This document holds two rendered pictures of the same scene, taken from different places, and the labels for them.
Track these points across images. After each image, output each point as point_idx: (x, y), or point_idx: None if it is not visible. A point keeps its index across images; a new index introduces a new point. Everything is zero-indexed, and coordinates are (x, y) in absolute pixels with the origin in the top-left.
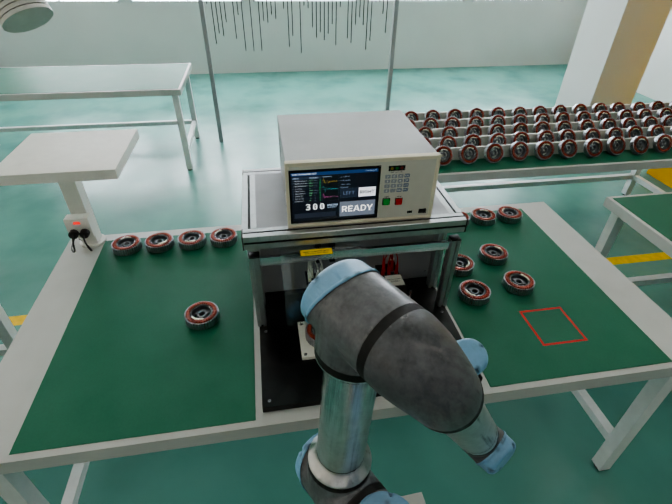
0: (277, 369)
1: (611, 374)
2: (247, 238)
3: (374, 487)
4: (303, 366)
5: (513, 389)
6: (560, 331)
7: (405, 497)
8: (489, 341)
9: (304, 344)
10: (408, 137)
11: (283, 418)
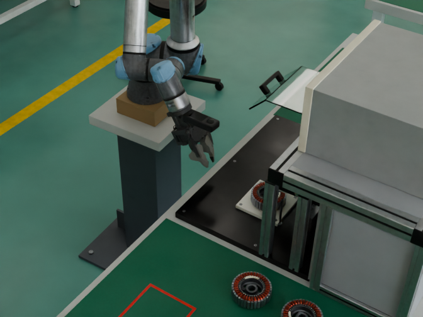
0: (298, 132)
1: (80, 295)
2: None
3: (162, 48)
4: (288, 143)
5: (149, 228)
6: (144, 312)
7: (164, 136)
8: (196, 254)
9: None
10: (366, 95)
11: (262, 124)
